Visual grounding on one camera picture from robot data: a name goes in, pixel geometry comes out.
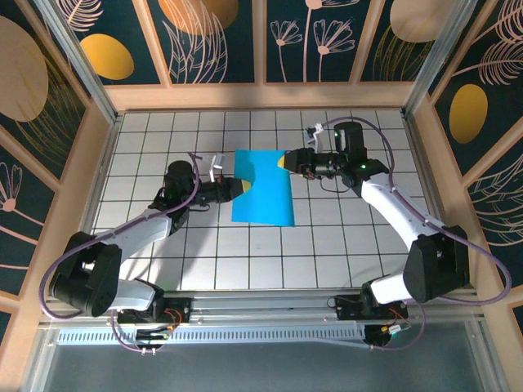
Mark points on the blue square paper sheet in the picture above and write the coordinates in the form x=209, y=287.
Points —
x=269, y=196

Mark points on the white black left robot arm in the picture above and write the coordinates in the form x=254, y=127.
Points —
x=135, y=228

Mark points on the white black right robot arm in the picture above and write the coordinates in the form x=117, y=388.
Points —
x=392, y=208

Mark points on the aluminium table side rail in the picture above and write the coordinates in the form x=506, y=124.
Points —
x=103, y=163
x=422, y=163

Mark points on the aluminium mounting rail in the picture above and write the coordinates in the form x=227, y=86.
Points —
x=261, y=306

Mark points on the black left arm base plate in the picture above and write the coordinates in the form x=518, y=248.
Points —
x=180, y=308

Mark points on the aluminium frame post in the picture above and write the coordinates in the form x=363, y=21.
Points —
x=434, y=61
x=81, y=61

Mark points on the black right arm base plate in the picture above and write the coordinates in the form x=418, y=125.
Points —
x=347, y=310

